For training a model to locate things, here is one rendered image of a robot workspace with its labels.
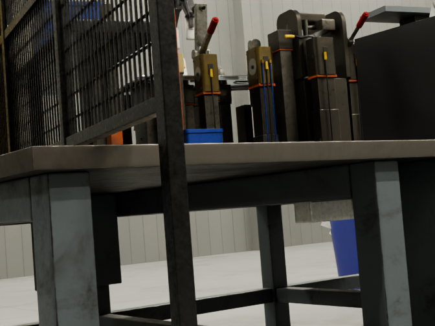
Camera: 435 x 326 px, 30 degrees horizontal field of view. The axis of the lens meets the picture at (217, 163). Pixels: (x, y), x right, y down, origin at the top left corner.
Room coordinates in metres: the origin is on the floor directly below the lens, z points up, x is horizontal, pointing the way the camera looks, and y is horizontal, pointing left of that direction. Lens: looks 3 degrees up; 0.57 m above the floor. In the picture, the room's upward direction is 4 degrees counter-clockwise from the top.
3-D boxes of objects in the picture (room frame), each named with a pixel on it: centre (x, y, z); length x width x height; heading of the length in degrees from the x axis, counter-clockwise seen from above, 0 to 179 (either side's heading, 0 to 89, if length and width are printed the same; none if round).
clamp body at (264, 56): (2.51, -0.16, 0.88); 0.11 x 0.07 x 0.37; 25
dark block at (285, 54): (2.52, -0.23, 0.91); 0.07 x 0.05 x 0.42; 25
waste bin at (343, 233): (5.44, -0.89, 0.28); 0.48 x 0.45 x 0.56; 98
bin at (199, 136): (2.15, 0.05, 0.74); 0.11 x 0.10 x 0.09; 115
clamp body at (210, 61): (2.46, 0.01, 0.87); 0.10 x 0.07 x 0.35; 25
